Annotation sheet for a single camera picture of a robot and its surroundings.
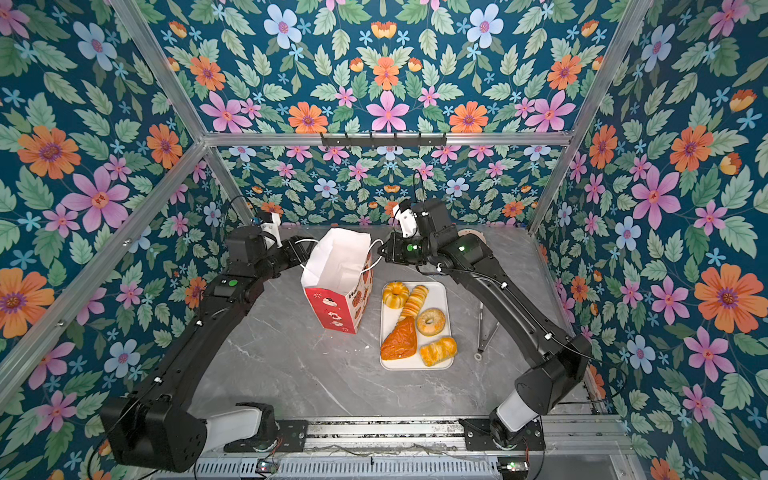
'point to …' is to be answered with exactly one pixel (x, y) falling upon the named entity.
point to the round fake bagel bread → (430, 321)
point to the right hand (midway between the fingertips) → (378, 247)
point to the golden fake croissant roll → (438, 351)
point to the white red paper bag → (338, 276)
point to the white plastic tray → (436, 298)
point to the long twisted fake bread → (414, 302)
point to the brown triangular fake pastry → (401, 341)
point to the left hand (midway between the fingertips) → (309, 233)
